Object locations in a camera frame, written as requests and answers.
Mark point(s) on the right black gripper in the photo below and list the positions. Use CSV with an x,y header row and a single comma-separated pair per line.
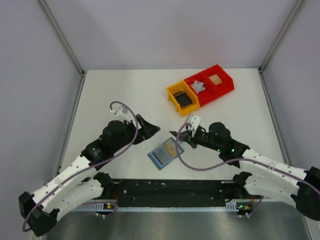
x,y
189,138

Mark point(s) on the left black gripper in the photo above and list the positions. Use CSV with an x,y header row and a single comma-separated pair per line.
x,y
140,127

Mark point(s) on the blue leather card holder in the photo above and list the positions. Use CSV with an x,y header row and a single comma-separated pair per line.
x,y
155,161

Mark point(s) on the silver credit card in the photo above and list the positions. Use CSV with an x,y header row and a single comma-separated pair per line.
x,y
197,85

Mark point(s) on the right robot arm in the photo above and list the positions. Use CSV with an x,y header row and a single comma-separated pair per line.
x,y
259,176

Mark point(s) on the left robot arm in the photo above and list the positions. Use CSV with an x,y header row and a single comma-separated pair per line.
x,y
83,179

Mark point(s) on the gold card in holder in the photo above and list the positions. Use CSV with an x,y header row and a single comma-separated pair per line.
x,y
170,147

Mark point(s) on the grey card in holder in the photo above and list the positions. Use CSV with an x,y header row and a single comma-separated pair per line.
x,y
161,155

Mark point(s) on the black card in yellow bin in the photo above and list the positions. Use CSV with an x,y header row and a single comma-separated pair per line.
x,y
182,99

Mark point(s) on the silver card in red bin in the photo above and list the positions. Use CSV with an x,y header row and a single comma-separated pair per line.
x,y
200,88

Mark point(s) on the gold card in red bin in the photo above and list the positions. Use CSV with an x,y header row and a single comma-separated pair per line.
x,y
215,79

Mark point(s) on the yellow plastic bin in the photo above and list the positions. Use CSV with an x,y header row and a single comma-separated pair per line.
x,y
182,86

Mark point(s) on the far red plastic bin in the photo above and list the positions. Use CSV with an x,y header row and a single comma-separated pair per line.
x,y
222,82

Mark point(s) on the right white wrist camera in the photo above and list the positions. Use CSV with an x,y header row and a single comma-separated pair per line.
x,y
192,122

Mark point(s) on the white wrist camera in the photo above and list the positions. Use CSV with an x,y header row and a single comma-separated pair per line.
x,y
192,122
120,114

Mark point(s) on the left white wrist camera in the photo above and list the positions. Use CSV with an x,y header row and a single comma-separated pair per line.
x,y
120,114

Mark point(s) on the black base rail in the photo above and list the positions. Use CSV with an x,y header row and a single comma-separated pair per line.
x,y
160,193

